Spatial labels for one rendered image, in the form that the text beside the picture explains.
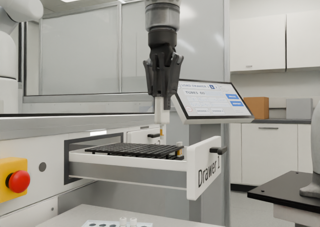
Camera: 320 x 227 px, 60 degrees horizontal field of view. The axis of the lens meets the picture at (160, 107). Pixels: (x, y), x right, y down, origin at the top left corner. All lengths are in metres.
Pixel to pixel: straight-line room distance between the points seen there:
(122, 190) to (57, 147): 0.36
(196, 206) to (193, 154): 1.21
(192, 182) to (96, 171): 0.25
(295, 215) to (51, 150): 0.62
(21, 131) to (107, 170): 0.21
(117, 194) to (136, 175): 0.33
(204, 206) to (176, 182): 1.14
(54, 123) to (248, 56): 3.45
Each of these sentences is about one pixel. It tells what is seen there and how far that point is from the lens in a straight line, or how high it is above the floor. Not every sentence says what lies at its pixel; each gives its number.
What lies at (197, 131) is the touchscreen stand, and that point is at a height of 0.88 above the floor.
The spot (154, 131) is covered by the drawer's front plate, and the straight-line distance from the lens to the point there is 1.17.
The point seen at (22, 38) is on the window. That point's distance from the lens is 0.69.
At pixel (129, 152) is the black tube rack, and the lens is 0.70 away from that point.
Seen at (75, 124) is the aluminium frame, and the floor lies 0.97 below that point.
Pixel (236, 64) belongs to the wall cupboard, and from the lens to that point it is 3.96.
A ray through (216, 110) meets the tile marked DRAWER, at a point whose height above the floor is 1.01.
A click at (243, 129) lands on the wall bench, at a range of 3.55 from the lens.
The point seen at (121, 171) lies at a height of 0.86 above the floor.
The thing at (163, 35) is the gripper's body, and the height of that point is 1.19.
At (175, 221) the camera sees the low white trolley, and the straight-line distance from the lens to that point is 0.66.
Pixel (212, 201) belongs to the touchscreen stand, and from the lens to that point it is 1.78.
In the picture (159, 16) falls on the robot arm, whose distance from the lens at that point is 0.71.
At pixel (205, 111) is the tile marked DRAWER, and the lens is 1.57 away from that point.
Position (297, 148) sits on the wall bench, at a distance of 3.57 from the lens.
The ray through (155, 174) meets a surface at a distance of 0.64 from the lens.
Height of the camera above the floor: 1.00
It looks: 1 degrees up
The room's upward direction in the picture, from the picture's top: straight up
